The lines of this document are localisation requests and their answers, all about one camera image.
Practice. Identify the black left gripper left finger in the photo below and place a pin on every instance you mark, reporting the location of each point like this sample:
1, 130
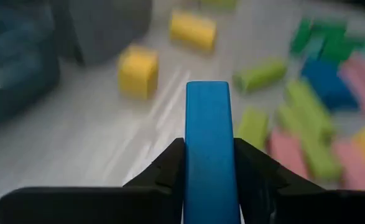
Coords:
76, 205

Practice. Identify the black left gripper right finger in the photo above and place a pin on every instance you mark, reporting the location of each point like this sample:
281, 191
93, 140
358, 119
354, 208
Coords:
294, 205

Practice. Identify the blue rectangular block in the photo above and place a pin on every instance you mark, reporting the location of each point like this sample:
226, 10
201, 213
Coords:
210, 140
325, 84

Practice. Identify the pink rectangular block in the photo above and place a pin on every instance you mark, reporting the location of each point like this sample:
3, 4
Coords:
353, 168
286, 152
362, 81

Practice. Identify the yellow cube block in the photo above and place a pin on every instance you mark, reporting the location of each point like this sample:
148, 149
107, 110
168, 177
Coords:
137, 71

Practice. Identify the blue plastic bin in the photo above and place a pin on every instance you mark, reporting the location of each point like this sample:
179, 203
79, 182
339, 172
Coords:
17, 62

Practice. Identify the grey plastic bin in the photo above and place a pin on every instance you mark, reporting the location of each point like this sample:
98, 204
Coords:
107, 28

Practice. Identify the yellow rectangular block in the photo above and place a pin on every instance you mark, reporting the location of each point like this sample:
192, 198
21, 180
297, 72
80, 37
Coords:
193, 31

